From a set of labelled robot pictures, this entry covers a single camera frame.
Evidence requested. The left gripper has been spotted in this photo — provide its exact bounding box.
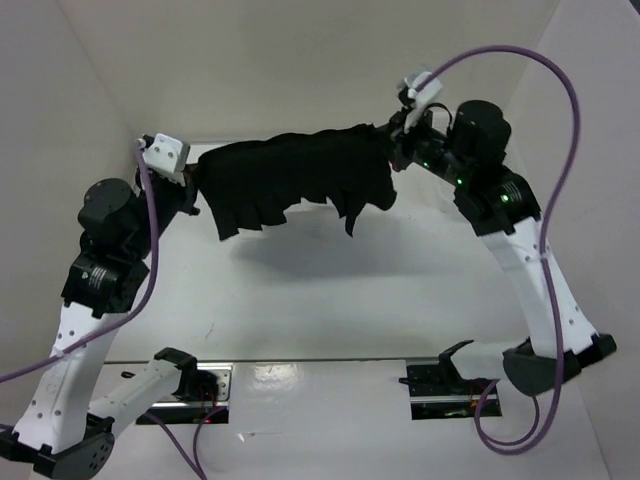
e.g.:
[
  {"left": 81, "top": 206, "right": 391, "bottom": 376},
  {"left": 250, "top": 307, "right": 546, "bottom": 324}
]
[{"left": 129, "top": 158, "right": 205, "bottom": 258}]

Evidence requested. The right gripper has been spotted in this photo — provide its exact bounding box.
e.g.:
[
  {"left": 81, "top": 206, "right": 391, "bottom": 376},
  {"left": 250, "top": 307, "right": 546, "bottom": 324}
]
[{"left": 369, "top": 98, "right": 471, "bottom": 184}]

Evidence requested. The black pleated skirt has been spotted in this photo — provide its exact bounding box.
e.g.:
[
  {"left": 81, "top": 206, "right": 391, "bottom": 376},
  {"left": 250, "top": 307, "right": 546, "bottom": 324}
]
[{"left": 190, "top": 124, "right": 397, "bottom": 240}]

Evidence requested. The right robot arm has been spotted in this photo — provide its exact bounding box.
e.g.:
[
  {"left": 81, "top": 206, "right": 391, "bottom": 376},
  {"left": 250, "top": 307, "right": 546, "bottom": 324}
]
[{"left": 382, "top": 100, "right": 617, "bottom": 397}]

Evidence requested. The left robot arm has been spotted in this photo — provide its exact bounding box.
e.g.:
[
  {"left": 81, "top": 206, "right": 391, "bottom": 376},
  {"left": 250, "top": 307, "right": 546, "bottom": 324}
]
[{"left": 1, "top": 173, "right": 199, "bottom": 479}]

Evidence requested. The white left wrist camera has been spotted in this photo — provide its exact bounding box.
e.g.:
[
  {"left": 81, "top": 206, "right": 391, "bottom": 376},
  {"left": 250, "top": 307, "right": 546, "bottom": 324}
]
[{"left": 140, "top": 133, "right": 191, "bottom": 187}]

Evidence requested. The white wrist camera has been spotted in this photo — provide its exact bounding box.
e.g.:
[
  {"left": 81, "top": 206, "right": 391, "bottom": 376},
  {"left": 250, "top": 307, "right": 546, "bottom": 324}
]
[
  {"left": 140, "top": 133, "right": 191, "bottom": 187},
  {"left": 398, "top": 68, "right": 443, "bottom": 133}
]

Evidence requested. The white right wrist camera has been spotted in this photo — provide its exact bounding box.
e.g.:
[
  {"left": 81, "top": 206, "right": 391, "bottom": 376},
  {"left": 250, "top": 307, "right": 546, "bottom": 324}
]
[{"left": 398, "top": 68, "right": 443, "bottom": 133}]

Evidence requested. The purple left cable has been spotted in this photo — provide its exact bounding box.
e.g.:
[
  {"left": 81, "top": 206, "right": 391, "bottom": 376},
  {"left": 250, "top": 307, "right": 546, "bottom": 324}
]
[{"left": 0, "top": 141, "right": 226, "bottom": 480}]

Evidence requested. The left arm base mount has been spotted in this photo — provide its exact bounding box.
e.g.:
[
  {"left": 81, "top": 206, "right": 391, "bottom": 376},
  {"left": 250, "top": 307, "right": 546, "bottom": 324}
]
[{"left": 136, "top": 362, "right": 234, "bottom": 426}]

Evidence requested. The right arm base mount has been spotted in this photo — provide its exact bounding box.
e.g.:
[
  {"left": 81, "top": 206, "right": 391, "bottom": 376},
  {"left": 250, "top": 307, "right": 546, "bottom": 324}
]
[{"left": 398, "top": 363, "right": 491, "bottom": 421}]

